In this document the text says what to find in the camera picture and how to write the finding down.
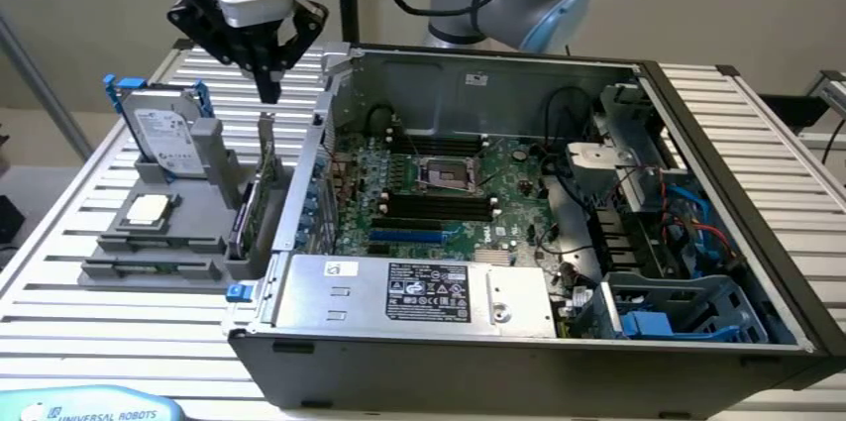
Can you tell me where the black RAM slot bank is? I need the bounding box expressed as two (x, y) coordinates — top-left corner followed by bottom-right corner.
(377, 191), (498, 224)
(387, 135), (490, 158)

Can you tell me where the hard disk in blue bracket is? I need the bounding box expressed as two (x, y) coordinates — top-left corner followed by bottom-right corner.
(102, 74), (214, 180)

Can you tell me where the black open PC case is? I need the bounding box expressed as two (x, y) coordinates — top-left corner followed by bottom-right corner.
(222, 41), (832, 413)

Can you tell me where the silver power supply unit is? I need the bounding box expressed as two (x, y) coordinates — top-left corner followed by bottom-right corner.
(268, 254), (558, 341)

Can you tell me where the silver CPU chip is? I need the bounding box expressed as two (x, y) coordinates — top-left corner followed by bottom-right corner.
(123, 192), (184, 224)

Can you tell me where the black box beside table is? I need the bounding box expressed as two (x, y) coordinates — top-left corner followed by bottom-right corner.
(757, 92), (846, 136)

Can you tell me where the metal drive cage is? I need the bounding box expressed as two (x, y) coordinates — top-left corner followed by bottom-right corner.
(591, 82), (690, 217)

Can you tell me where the grey parts rack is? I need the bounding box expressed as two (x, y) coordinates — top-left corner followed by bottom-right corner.
(76, 117), (298, 289)

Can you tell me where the red wire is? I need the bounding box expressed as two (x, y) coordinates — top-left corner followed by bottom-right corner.
(665, 215), (741, 264)

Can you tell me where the blue expansion slot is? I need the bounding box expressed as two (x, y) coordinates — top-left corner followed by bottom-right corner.
(366, 226), (446, 247)

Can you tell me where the blue case latch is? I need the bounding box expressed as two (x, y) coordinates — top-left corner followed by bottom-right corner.
(223, 280), (258, 304)

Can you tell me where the blue data wire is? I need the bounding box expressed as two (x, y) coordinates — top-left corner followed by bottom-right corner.
(665, 181), (724, 263)

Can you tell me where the small copper heatsink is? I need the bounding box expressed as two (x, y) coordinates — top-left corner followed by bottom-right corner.
(471, 247), (518, 269)

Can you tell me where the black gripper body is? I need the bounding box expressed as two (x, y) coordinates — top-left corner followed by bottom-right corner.
(182, 0), (298, 56)

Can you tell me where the green graphics card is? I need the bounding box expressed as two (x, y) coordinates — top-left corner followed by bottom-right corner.
(227, 111), (282, 263)

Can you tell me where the green motherboard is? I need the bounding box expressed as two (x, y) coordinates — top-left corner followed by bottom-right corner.
(329, 131), (570, 273)

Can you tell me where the dark object at edge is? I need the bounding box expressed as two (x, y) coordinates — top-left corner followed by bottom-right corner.
(0, 194), (27, 245)

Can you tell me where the grey metal frame post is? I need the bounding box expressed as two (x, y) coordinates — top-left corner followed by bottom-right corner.
(0, 8), (95, 160)

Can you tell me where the green RAM stick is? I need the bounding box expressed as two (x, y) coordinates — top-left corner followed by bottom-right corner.
(112, 263), (204, 275)

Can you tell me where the blue plastic disk bay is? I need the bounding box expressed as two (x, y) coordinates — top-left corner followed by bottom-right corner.
(597, 270), (764, 344)

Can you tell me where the CPU socket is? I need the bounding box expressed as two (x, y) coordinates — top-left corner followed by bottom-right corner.
(407, 155), (490, 193)

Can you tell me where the black looped wire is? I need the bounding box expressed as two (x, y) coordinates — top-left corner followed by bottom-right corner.
(365, 103), (399, 146)
(542, 85), (605, 146)

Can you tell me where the aluminium profile rail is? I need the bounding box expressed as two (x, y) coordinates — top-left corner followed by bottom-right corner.
(800, 68), (846, 101)

